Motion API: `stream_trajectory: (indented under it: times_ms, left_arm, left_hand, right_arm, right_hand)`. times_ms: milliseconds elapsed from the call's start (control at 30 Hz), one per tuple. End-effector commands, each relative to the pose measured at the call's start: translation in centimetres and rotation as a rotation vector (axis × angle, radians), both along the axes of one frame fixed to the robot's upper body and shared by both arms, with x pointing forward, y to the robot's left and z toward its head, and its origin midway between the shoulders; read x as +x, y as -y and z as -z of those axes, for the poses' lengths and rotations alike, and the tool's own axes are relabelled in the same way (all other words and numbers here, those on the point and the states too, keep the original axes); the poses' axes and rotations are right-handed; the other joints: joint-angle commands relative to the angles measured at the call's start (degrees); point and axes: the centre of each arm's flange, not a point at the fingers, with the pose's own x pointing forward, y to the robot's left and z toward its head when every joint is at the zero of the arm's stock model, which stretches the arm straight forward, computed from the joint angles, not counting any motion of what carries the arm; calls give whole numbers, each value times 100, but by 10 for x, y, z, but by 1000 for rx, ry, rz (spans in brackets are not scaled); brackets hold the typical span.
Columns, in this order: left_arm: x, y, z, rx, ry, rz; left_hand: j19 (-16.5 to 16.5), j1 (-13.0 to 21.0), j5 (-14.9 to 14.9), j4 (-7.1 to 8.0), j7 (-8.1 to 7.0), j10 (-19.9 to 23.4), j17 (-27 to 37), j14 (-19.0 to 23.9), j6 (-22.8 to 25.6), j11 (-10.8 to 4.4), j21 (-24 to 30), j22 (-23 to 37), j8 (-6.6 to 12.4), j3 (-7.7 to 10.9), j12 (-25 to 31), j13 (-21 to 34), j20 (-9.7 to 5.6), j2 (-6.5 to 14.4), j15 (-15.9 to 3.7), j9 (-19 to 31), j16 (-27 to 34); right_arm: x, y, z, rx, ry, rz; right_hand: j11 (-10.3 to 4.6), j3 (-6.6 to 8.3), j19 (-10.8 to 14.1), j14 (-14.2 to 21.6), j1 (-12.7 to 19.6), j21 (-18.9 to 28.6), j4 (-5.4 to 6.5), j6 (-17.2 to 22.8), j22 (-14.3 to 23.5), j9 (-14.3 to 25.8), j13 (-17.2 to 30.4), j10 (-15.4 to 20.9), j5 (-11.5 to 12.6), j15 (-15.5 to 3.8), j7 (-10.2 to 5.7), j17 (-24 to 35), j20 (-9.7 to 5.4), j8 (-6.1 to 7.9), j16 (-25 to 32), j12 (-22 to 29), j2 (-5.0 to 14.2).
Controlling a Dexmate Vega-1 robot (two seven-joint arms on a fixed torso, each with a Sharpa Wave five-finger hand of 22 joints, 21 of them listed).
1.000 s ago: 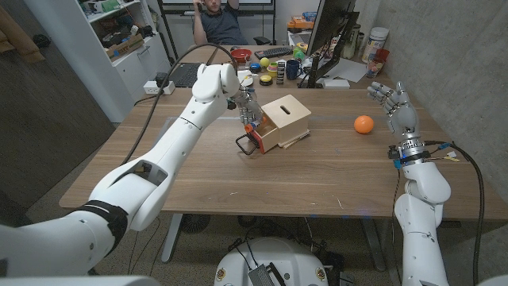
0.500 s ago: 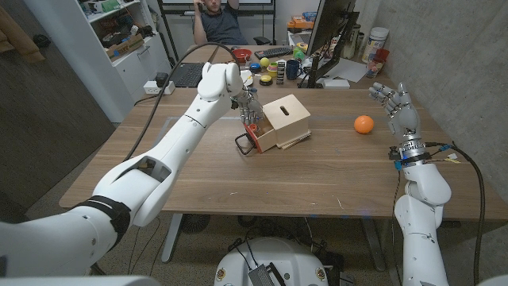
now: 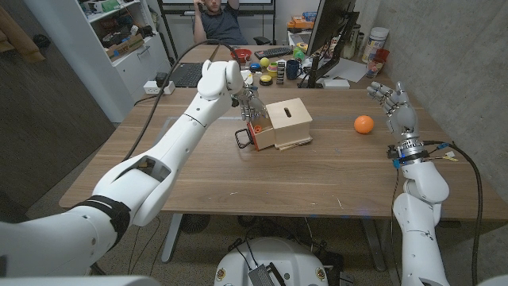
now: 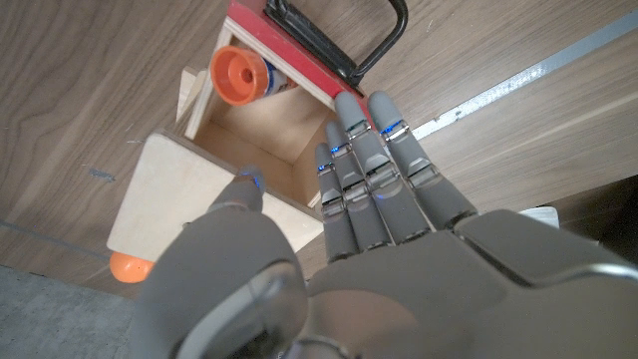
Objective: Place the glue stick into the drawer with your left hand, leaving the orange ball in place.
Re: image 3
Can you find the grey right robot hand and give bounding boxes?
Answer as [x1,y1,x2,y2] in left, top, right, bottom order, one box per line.
[365,81,420,142]

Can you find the black laptop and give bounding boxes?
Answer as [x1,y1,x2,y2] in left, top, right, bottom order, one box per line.
[169,43,221,88]

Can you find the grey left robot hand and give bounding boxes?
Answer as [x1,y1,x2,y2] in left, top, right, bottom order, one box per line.
[236,86,269,123]

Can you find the wooden drawer red front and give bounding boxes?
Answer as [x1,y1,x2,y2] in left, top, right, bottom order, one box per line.
[234,118,277,152]

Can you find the brown cardboard box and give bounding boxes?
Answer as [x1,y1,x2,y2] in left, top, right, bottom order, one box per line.
[105,33,146,60]

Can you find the brown wooden panel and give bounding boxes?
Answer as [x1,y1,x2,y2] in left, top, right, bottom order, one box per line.
[0,6,47,64]

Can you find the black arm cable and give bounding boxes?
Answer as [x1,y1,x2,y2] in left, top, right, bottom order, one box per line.
[422,139,483,286]
[122,38,243,162]

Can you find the red bowl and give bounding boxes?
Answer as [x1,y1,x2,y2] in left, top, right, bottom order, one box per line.
[230,48,253,64]

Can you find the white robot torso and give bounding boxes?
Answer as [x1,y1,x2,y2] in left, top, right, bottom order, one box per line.
[213,237,329,286]

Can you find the small white box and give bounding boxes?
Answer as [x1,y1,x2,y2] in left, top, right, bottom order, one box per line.
[321,78,352,89]

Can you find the white canister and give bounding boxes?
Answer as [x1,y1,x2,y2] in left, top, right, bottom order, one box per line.
[360,26,390,64]

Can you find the green toy ball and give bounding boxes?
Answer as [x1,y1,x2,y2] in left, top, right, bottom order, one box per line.
[292,41,310,63]

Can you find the wooden desk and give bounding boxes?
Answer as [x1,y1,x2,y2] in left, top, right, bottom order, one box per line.
[170,44,398,91]

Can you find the white power strip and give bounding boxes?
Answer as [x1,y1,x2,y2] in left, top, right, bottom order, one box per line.
[143,79,176,95]

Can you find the dark blue mug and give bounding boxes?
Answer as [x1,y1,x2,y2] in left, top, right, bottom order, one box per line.
[285,58,305,81]

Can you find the wooden box with slot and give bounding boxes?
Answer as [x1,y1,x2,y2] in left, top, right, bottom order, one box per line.
[264,97,314,151]

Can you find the grey heatsink module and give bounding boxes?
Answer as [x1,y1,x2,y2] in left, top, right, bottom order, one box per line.
[248,262,286,286]

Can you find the orange ball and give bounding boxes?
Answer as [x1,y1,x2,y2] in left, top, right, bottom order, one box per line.
[353,114,375,135]

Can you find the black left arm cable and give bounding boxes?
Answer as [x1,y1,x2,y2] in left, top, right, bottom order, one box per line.
[122,38,243,162]

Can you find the clear glass jar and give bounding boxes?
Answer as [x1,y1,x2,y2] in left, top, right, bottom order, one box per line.
[364,57,385,79]

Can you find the stack of black dice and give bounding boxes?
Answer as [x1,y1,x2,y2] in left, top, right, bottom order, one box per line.
[275,60,287,85]

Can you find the orange box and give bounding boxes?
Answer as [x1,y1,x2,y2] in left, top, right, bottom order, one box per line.
[287,15,315,31]

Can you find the black computer monitor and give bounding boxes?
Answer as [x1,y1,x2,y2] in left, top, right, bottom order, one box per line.
[297,0,360,89]

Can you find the seated person dark shirt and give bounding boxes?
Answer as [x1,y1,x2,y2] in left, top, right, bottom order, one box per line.
[192,0,249,46]

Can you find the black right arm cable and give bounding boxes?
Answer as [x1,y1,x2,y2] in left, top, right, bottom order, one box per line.
[422,139,483,286]

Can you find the white shelf cabinet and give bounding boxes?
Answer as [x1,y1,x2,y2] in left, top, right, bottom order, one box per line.
[23,0,174,124]

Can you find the black keyboard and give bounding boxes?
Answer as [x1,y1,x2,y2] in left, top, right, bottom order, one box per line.
[253,46,294,60]

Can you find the white paper sheets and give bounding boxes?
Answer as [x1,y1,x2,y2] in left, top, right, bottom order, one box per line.
[317,57,368,83]

